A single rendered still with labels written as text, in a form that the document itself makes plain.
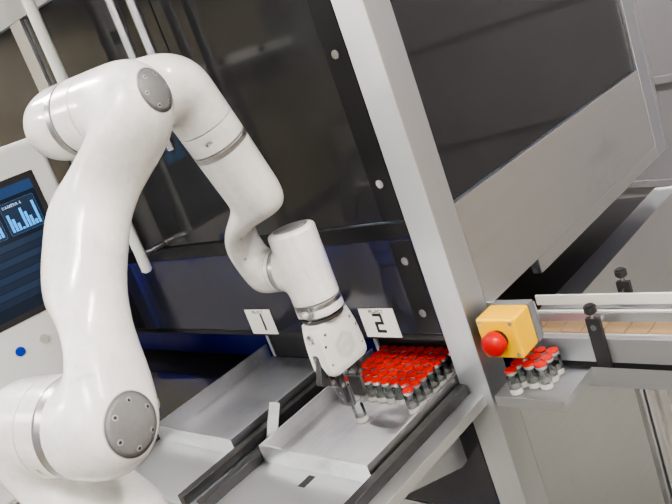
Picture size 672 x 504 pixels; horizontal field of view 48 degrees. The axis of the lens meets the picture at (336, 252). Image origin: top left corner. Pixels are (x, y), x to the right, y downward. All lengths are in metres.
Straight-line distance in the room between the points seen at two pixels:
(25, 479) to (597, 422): 1.14
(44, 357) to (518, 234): 1.12
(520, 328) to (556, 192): 0.41
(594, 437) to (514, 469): 0.30
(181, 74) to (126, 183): 0.21
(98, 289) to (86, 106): 0.22
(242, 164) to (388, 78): 0.26
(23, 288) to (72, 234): 0.97
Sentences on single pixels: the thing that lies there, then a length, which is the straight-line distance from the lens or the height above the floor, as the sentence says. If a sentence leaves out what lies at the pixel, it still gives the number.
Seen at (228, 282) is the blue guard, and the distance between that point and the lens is 1.66.
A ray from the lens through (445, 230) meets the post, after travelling 1.24.
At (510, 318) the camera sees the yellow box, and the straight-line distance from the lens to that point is 1.23.
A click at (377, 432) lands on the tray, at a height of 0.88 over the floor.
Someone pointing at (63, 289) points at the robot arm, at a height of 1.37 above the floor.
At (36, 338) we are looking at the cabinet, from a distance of 1.90.
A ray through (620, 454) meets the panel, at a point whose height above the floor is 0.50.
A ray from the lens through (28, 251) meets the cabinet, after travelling 1.88.
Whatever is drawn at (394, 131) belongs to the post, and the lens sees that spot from 1.20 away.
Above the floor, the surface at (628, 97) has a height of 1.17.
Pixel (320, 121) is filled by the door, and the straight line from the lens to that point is 1.30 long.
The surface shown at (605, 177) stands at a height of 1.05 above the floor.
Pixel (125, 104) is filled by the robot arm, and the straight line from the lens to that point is 0.92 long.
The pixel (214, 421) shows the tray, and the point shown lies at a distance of 1.63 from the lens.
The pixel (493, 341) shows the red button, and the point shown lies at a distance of 1.22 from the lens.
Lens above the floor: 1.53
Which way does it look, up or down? 15 degrees down
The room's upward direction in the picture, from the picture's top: 20 degrees counter-clockwise
